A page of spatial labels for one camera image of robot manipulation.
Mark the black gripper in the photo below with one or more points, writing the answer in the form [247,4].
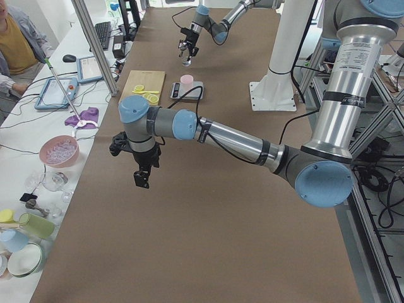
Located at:
[190,40]
[145,158]

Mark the glass sauce bottle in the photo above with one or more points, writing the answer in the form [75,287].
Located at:
[186,56]

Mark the pink plastic cup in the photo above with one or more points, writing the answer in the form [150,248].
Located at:
[186,79]

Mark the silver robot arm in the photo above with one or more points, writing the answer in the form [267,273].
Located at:
[318,171]
[219,31]

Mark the silver kitchen scale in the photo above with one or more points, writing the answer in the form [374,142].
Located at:
[192,93]

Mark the green cup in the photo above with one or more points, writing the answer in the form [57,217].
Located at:
[36,225]

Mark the yellow cup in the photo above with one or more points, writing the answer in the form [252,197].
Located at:
[7,216]

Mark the light blue cup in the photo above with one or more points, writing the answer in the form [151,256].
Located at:
[14,240]

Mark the wooden cutting board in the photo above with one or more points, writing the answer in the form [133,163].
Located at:
[140,82]

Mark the yellow plastic knife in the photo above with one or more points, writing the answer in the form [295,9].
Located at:
[144,92]

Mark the purple cloth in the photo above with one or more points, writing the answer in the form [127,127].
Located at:
[91,114]

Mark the black keyboard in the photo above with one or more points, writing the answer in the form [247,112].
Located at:
[102,30]

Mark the pink bowl with ice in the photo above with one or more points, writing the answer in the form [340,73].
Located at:
[60,151]

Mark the wine glass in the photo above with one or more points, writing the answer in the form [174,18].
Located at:
[52,181]

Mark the blue teach pendant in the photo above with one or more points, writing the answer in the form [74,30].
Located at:
[88,70]
[51,97]

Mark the black computer mouse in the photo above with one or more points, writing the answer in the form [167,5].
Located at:
[69,58]

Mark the grabber stick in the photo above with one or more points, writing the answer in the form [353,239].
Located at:
[81,122]

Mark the white green bowl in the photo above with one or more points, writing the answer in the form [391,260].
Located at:
[25,261]

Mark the person in yellow shirt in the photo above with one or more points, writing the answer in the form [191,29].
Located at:
[24,50]

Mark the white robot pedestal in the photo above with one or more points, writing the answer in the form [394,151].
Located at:
[274,92]

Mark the aluminium frame post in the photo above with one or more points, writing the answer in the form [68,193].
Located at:
[97,50]

